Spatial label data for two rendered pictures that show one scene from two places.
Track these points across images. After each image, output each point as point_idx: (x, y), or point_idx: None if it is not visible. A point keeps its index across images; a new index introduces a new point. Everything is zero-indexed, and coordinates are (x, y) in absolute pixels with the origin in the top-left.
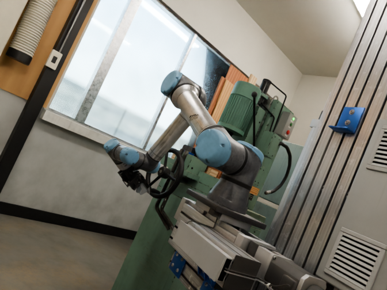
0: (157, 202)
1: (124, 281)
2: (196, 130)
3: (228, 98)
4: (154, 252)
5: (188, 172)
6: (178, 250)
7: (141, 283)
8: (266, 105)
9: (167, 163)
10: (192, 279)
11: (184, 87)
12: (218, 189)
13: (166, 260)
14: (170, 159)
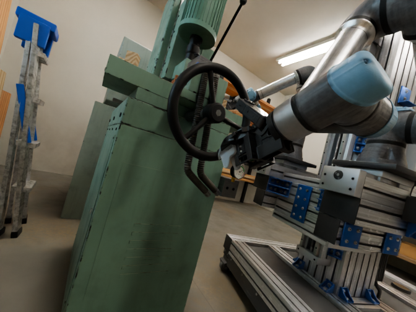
0: (190, 164)
1: (97, 302)
2: None
3: None
4: (157, 230)
5: (225, 109)
6: (374, 227)
7: (147, 278)
8: None
9: (131, 76)
10: (371, 241)
11: None
12: (405, 159)
13: (186, 228)
14: (137, 69)
